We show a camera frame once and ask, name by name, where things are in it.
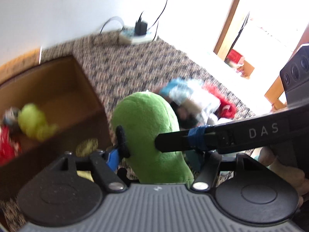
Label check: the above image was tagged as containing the wooden door frame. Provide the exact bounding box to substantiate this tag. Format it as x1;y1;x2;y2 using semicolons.
214;0;240;55

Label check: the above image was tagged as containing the lime green yarn ball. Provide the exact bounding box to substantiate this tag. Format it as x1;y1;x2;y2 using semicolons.
18;103;58;142

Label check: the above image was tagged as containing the black power cable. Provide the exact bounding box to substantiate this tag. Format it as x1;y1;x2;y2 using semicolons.
98;16;125;36

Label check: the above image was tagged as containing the white power strip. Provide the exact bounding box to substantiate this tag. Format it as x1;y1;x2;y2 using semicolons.
118;28;157;45

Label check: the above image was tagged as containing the red box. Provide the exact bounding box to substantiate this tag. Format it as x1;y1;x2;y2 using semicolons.
225;49;244;64

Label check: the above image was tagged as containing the grey white sock bundle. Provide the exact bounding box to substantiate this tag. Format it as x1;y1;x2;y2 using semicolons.
2;107;20;128

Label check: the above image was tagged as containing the black power adapter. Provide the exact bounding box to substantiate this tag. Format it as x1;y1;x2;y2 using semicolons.
135;20;148;36

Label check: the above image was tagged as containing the red fabric item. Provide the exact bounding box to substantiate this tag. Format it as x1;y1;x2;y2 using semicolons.
0;126;22;166

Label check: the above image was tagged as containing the red white plush pile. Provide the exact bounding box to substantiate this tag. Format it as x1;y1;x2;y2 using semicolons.
157;78;237;129

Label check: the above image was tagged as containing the green plush toy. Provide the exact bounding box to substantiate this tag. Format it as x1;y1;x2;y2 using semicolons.
111;92;194;184

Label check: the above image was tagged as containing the patterned floral rug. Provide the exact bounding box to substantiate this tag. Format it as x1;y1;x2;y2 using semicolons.
1;32;252;231

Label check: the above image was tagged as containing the brown cardboard box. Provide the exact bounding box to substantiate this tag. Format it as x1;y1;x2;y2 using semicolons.
1;55;112;200

